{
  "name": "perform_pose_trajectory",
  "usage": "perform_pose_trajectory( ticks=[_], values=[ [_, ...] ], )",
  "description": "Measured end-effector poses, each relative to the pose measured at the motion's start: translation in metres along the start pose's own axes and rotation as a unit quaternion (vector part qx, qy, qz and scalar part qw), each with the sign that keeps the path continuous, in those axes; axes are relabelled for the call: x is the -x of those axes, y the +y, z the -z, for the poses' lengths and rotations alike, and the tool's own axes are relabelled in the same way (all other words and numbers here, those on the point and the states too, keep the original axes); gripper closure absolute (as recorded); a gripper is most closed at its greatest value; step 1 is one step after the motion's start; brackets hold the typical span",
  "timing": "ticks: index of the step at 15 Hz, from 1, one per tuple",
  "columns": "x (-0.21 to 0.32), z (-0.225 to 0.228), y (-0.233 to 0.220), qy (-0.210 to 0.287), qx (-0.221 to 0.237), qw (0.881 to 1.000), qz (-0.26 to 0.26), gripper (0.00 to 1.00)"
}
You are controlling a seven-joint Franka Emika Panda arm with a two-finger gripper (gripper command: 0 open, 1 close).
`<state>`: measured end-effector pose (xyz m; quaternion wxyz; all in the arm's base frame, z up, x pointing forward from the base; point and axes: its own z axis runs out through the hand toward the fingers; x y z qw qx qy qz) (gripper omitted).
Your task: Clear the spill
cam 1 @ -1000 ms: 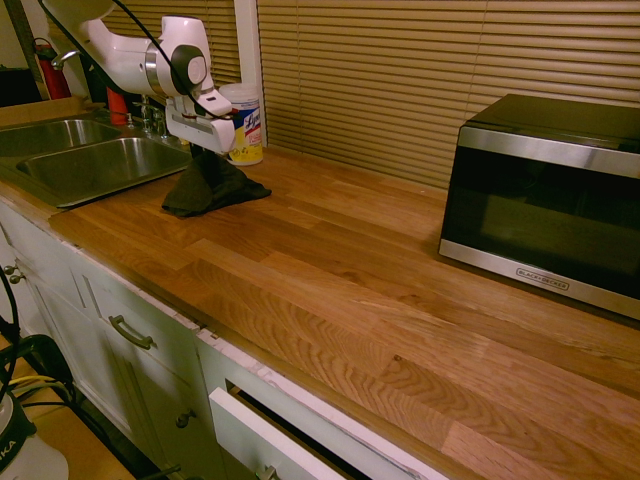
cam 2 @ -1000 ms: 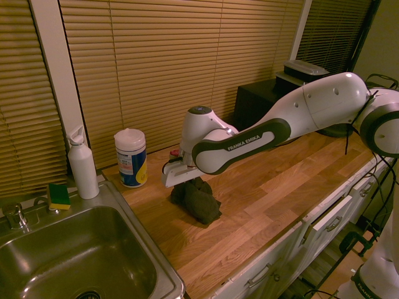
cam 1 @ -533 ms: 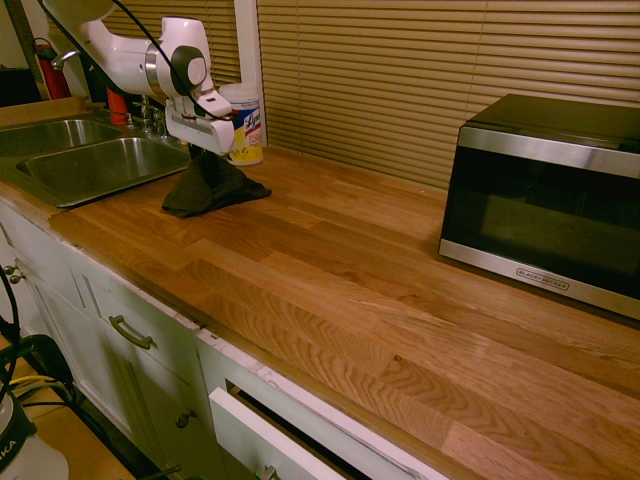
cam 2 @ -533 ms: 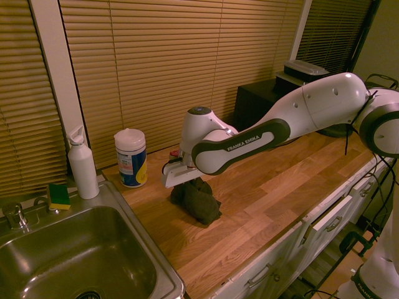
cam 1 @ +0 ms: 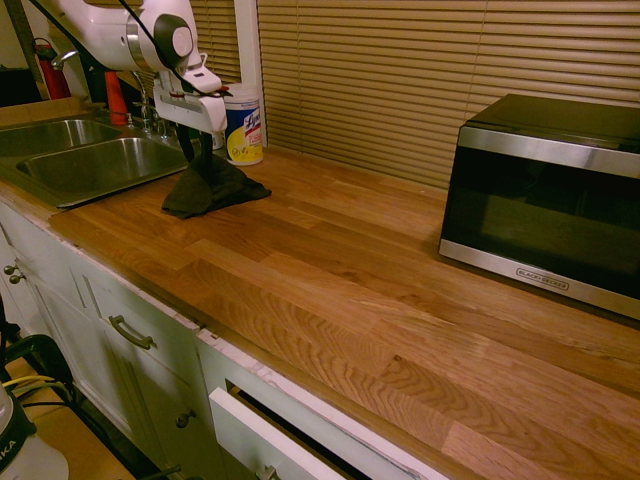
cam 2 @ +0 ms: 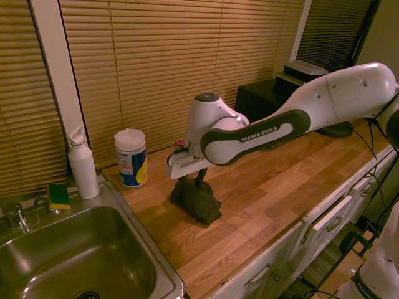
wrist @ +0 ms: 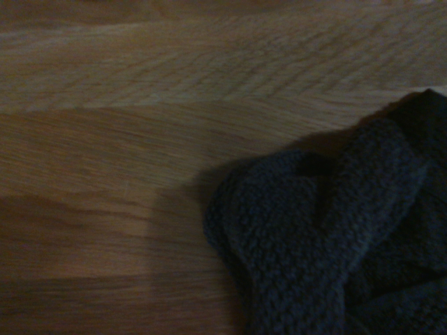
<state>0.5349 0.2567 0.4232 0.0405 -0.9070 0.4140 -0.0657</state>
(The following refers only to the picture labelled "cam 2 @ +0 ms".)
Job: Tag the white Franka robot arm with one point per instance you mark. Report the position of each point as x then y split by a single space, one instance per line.
265 134

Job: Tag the dark window blind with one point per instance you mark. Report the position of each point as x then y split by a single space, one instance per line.
330 34

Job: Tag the white open drawer front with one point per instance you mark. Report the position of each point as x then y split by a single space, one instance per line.
333 211

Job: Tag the white window frame post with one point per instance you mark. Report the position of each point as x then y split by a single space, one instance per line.
59 78
300 31

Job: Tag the green and yellow sponge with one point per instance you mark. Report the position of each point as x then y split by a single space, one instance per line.
58 196

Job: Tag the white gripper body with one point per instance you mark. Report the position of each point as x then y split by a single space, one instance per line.
184 168

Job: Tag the dark cloth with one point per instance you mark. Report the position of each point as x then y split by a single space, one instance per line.
198 205

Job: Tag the black food container clear lid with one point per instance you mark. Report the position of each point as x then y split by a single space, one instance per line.
286 81
304 68

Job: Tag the stainless steel sink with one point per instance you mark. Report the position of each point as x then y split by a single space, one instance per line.
78 249

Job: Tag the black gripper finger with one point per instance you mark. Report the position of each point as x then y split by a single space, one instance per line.
201 179
183 180

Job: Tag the narrow tan window blind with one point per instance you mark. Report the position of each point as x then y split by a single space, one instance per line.
22 109

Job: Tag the metal cabinet knob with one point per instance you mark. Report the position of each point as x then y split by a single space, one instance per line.
276 277

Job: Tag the black clamp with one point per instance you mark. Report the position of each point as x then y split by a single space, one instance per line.
353 243

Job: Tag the wide tan window blind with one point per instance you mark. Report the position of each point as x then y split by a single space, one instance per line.
174 62

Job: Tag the chrome kitchen faucet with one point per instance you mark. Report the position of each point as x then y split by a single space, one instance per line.
14 215

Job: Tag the disinfecting wipes canister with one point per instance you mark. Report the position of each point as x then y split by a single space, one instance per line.
131 159

